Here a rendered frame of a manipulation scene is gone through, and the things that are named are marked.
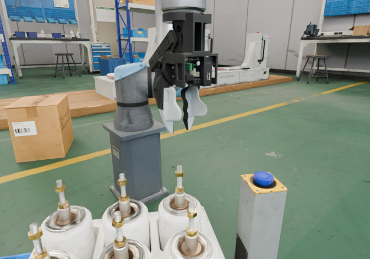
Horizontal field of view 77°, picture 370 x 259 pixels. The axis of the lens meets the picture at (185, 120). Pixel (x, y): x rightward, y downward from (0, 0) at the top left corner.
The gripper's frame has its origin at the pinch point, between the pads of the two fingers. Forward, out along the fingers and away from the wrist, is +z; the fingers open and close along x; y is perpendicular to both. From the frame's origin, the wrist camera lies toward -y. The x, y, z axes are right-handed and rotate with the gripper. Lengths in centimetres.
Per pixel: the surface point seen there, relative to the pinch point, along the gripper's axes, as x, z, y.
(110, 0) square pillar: 195, -128, -607
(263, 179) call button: 12.6, 10.9, 12.3
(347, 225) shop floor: 59, 44, 16
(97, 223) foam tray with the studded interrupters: -15.0, 25.8, -12.8
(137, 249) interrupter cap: -12.7, 18.4, 6.5
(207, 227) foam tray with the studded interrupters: 5.8, 25.8, 3.4
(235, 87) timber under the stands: 220, 39, -188
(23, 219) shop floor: -32, 44, -52
